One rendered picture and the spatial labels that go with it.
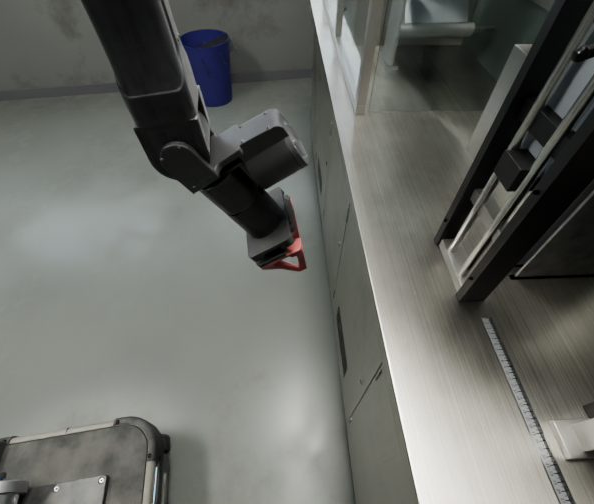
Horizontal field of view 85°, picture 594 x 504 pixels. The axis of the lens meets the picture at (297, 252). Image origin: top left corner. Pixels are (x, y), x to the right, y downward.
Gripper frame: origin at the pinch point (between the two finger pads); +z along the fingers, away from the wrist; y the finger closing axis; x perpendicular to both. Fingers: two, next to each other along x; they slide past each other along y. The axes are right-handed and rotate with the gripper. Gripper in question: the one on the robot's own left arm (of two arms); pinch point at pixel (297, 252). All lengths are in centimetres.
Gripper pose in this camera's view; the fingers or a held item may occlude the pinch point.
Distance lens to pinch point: 51.6
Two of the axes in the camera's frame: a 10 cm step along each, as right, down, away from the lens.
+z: 4.9, 4.8, 7.3
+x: -8.6, 4.2, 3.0
